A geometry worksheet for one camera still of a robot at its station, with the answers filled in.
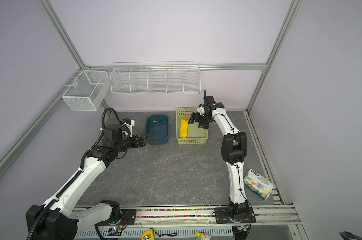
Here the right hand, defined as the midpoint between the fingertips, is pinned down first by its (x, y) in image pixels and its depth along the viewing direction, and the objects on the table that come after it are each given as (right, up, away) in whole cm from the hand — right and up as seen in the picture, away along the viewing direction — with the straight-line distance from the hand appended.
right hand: (194, 125), depth 97 cm
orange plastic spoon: (-7, +5, +17) cm, 19 cm away
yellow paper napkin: (-7, -1, +12) cm, 14 cm away
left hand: (-27, -7, -19) cm, 34 cm away
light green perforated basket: (+1, -7, +9) cm, 11 cm away
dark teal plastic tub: (-27, -2, +15) cm, 31 cm away
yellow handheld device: (-22, -50, -27) cm, 61 cm away
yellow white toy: (+2, -50, -30) cm, 59 cm away
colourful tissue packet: (+33, -32, -18) cm, 49 cm away
